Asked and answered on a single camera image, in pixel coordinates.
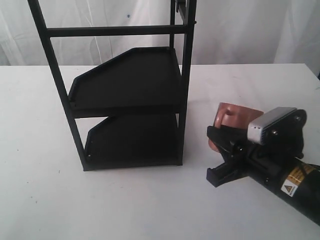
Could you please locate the black metal shelf rack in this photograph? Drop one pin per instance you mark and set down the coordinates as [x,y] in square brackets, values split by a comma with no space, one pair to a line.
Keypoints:
[131,110]

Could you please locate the white backdrop curtain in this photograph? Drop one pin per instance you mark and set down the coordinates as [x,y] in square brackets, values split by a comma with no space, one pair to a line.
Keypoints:
[226,31]

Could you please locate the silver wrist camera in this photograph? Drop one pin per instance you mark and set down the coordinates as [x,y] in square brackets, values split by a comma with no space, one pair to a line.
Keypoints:
[257,129]

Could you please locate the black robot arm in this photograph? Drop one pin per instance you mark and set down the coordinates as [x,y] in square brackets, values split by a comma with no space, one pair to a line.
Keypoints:
[299,186]

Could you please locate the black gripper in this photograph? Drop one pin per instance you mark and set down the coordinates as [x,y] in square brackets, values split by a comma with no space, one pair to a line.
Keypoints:
[283,148]

